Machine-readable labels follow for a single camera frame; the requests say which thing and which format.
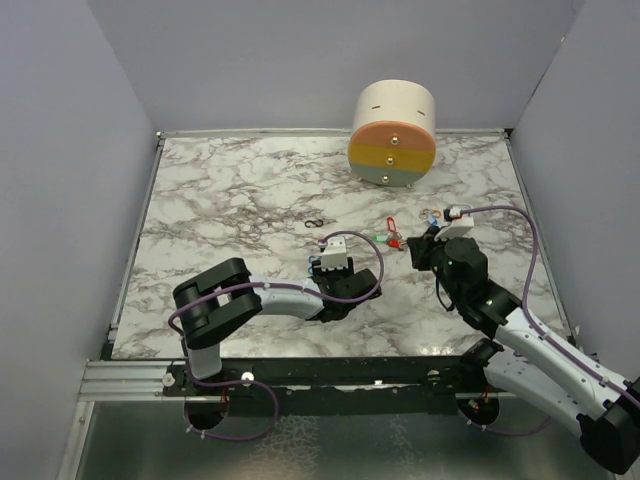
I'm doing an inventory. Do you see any round three-drawer mini cabinet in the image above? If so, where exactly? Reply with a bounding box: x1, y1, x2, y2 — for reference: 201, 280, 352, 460
347, 79, 436, 187

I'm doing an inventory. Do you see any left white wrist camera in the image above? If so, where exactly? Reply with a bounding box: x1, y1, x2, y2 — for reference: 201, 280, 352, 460
320, 236, 348, 272

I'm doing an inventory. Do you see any blue tagged key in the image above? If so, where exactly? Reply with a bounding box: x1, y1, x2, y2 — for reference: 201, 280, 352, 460
424, 212, 435, 226

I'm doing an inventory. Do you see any red key tag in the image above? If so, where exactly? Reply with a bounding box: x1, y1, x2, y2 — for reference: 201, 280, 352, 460
386, 216, 397, 233

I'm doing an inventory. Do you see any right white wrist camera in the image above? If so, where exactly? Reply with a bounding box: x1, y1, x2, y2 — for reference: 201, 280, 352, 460
436, 204, 474, 241

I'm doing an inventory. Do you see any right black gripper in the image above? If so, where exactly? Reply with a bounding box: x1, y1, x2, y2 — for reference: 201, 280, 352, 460
408, 225, 463, 303

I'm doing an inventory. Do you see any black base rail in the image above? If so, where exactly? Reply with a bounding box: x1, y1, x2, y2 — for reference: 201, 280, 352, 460
164, 353, 521, 417

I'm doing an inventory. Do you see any black S carabiner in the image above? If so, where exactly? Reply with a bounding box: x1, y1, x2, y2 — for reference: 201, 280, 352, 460
304, 219, 324, 228

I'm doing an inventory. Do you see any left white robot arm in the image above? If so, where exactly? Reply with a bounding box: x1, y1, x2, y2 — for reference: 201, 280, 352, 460
168, 258, 382, 395

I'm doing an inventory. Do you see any red tagged key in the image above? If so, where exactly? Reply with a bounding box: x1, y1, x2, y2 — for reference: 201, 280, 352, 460
387, 239, 404, 250

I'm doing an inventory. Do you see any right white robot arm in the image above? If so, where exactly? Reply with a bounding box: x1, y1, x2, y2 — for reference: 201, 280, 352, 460
407, 230, 639, 475

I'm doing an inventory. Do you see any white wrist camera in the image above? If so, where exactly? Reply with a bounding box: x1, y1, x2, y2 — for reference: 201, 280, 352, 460
436, 204, 474, 241
320, 236, 348, 272

